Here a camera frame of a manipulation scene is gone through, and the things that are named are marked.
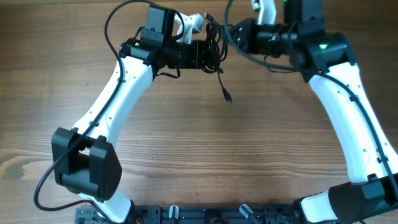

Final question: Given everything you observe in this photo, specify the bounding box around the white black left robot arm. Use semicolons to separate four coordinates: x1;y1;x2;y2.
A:
51;5;211;223

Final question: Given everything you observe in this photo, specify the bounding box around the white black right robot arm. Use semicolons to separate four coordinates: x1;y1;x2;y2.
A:
225;1;397;223

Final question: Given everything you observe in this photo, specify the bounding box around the black USB cable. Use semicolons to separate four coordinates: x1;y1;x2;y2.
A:
201;18;237;75
200;12;234;104

